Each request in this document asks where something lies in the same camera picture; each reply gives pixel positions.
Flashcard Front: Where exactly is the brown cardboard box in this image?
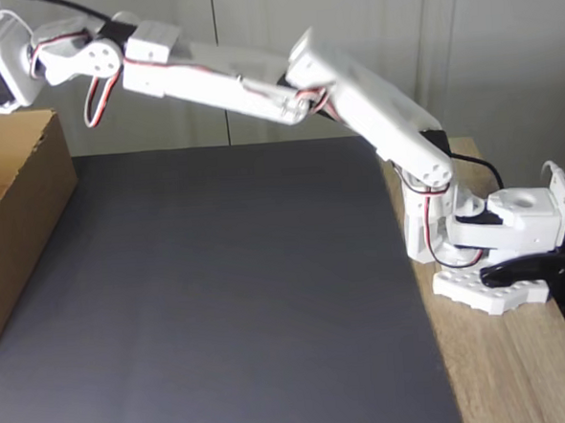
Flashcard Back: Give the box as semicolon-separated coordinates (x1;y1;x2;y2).
0;106;90;364

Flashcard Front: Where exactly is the black table mat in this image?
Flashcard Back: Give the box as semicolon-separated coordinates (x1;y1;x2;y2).
0;130;464;423

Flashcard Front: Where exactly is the white panelled cabinet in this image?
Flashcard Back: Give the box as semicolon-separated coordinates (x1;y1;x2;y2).
0;0;565;167

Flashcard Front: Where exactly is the black camera cable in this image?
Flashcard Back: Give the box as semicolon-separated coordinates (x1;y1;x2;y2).
34;0;503;220

